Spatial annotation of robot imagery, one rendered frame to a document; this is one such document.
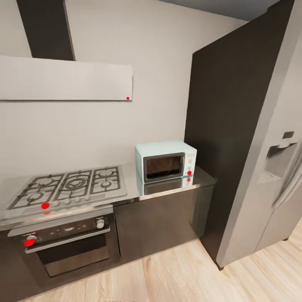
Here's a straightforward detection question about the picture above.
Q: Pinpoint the microwave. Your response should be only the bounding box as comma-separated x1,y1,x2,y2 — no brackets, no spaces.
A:
135,140,197,183

